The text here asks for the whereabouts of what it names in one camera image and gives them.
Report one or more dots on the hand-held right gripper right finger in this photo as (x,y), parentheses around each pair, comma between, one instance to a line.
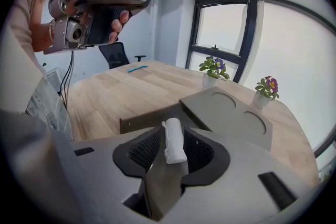
(236,191)

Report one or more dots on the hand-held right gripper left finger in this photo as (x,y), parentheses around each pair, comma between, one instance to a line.
(105,178)

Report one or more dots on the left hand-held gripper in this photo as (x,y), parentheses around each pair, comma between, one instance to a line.
(65,8)

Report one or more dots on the small white cylinder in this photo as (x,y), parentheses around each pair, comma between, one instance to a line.
(174,139)

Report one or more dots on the grey drawer box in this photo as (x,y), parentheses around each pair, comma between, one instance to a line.
(199,107)

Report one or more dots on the person's left forearm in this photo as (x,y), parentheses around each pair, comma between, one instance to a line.
(39,36)

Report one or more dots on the person's left hand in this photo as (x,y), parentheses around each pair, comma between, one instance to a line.
(119,22)

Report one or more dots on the black office chair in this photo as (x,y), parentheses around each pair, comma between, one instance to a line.
(115,56)

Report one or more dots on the blue plastic stick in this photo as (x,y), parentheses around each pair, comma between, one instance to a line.
(136,68)

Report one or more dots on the person's grey trousers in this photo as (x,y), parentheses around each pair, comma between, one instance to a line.
(47,107)

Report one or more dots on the person's pink shirt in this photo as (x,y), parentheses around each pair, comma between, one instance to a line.
(21,21)

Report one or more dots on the pink flower potted plant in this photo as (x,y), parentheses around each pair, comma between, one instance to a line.
(266,91)

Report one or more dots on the black framed window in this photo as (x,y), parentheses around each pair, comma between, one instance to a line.
(220,26)

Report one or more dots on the purple flower potted plant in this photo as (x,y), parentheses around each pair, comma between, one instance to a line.
(214,69)

